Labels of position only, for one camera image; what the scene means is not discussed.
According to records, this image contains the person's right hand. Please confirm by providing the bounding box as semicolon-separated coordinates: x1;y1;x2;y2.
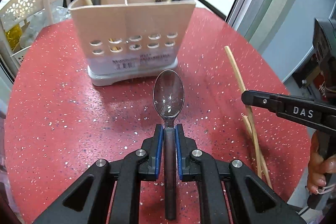
307;131;335;194

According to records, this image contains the beige utensil holder caddy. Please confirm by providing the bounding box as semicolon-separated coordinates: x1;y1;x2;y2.
68;0;195;86

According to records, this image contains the beige perforated storage trolley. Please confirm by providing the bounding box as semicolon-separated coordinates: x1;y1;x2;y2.
1;0;71;68

